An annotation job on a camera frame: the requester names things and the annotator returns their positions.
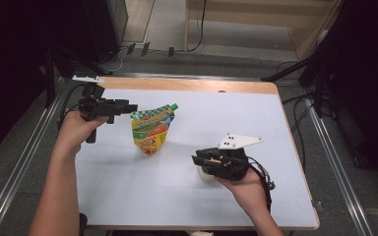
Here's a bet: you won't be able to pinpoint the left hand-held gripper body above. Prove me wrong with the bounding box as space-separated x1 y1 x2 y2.
71 75 118 145

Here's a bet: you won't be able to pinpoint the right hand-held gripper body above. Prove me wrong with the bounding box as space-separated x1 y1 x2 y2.
214 132 265 182

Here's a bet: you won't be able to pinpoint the yellow green sauce pouch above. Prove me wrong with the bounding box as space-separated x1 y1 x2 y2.
129 102 180 157

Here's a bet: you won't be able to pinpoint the person's left hand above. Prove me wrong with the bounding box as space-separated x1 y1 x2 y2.
55 110 110 155

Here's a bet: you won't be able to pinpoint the person's right hand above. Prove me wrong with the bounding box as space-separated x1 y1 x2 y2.
215 168 267 217

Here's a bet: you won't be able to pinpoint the white table mat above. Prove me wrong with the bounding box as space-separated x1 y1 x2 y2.
37 88 320 229

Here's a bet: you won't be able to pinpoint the black stand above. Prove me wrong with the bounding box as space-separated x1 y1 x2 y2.
41 44 108 110

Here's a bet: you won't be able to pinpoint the wooden table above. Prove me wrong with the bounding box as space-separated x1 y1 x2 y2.
37 76 321 231

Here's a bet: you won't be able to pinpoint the black cabinet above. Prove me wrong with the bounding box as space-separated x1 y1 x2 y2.
84 0 129 65

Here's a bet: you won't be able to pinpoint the black curtain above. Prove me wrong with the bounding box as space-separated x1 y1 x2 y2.
0 0 91 160
320 0 378 190

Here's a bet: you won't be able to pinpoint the black tripod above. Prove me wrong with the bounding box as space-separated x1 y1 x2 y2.
260 48 335 120

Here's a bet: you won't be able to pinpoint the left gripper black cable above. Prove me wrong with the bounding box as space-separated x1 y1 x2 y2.
57 84 87 131

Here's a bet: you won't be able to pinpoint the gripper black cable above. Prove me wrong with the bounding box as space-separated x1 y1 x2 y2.
246 155 277 213
57 84 87 131

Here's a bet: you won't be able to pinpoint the white floor cable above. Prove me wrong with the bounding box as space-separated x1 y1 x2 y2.
97 47 126 74

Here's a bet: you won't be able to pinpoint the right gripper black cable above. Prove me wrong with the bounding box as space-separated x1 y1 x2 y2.
246 155 277 213

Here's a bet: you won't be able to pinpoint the metal floor rail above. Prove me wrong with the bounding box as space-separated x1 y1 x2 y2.
0 77 67 236
303 96 374 236
110 72 268 83

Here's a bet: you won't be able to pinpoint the black floor cables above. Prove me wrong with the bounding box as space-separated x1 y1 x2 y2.
276 60 337 172

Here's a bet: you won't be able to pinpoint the black hanging cable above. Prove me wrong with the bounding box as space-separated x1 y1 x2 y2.
172 0 208 54

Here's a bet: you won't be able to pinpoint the light wooden frame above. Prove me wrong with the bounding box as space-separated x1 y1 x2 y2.
183 0 345 62

